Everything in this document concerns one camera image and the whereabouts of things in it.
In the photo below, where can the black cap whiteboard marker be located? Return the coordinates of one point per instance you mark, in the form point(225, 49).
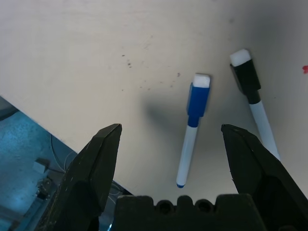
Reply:
point(246, 74)

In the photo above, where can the blue cap whiteboard marker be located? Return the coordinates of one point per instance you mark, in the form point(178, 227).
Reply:
point(198, 101)

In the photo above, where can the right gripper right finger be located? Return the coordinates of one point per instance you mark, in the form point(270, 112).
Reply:
point(269, 183)

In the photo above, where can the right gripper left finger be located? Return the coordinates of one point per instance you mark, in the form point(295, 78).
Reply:
point(84, 187)

